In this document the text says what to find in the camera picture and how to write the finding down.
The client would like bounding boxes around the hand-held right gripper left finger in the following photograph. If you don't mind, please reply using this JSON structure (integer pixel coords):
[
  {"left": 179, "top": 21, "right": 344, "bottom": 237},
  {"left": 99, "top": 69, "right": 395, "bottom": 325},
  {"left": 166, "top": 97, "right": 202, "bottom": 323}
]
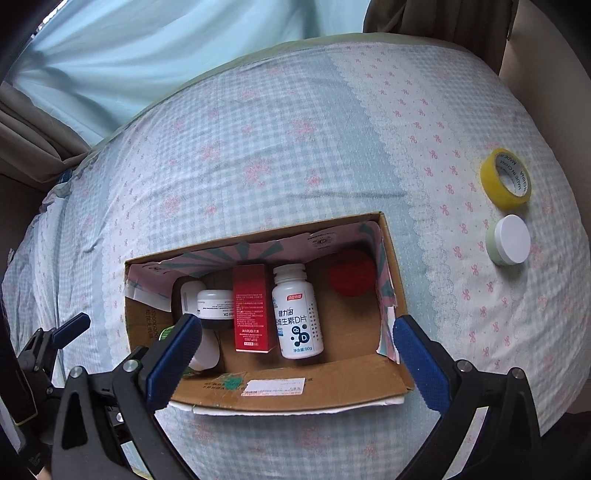
[{"left": 52, "top": 314, "right": 204, "bottom": 480}]

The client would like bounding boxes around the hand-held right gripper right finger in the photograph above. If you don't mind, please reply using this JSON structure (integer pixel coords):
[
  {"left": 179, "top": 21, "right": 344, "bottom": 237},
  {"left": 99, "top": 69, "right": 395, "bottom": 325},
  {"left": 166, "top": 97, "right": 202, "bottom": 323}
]
[{"left": 392, "top": 315, "right": 543, "bottom": 480}]

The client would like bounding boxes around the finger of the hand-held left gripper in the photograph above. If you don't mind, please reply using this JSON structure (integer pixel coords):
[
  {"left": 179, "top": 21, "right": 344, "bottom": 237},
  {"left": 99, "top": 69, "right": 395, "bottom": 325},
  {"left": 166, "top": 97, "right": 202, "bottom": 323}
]
[{"left": 21, "top": 313, "right": 91, "bottom": 370}]

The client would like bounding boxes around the green jar with silver lid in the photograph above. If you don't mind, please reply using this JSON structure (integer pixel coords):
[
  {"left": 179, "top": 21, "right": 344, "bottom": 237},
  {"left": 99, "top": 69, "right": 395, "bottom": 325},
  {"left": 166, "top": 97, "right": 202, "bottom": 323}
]
[{"left": 159, "top": 323, "right": 221, "bottom": 373}]

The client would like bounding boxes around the small white case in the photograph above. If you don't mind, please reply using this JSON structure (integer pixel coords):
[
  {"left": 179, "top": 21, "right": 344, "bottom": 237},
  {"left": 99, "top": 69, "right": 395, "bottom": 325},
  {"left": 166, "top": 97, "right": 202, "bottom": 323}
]
[{"left": 180, "top": 281, "right": 206, "bottom": 320}]

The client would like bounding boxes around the black jar with silver lid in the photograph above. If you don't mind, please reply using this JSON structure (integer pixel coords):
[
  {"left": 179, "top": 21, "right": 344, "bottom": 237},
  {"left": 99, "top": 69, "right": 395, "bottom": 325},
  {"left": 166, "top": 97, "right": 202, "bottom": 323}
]
[{"left": 196, "top": 289, "right": 236, "bottom": 330}]

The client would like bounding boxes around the small red box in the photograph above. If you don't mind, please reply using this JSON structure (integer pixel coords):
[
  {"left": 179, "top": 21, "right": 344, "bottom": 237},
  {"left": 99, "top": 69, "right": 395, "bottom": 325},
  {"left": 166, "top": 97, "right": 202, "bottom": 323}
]
[{"left": 232, "top": 265, "right": 272, "bottom": 353}]

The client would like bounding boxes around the cardboard box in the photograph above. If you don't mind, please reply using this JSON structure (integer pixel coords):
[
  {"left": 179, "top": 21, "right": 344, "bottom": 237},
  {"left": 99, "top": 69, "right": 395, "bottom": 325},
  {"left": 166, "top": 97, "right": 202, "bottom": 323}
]
[{"left": 122, "top": 211, "right": 415, "bottom": 416}]

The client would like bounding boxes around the red-capped small jar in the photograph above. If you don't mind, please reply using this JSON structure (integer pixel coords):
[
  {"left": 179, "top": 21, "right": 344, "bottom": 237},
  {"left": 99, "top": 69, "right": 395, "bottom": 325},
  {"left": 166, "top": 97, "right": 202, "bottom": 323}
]
[{"left": 329, "top": 249, "right": 376, "bottom": 297}]

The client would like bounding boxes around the white pill bottle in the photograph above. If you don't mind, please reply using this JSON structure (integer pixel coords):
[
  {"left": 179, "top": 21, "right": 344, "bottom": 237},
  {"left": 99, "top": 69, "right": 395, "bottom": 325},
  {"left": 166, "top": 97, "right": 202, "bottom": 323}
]
[{"left": 271, "top": 264, "right": 325, "bottom": 360}]

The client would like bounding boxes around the white-lid pale green jar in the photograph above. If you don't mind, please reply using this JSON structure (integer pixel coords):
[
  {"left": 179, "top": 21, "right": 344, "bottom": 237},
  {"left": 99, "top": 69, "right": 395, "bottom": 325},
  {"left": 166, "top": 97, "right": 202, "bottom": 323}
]
[{"left": 486, "top": 215, "right": 532, "bottom": 267}]

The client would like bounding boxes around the grey-brown curtain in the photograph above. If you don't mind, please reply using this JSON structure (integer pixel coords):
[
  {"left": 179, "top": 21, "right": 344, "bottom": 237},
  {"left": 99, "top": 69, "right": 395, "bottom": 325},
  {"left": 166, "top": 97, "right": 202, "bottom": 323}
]
[
  {"left": 363, "top": 0, "right": 519, "bottom": 75},
  {"left": 0, "top": 80, "right": 91, "bottom": 185}
]

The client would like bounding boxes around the yellow tape roll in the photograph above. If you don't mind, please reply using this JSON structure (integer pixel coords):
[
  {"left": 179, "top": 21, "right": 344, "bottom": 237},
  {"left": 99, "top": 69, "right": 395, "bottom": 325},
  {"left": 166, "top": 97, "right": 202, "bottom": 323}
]
[{"left": 479, "top": 148, "right": 533, "bottom": 210}]

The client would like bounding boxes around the checked floral bed sheet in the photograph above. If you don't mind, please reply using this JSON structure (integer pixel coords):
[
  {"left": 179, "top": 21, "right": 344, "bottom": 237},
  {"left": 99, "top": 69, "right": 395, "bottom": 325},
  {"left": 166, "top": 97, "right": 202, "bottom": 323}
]
[{"left": 0, "top": 32, "right": 578, "bottom": 480}]

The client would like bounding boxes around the light blue hanging cloth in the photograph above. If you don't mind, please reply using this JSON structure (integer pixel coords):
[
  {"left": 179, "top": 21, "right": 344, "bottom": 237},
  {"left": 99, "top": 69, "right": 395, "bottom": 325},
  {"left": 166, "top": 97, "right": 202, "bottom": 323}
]
[{"left": 9, "top": 0, "right": 370, "bottom": 149}]

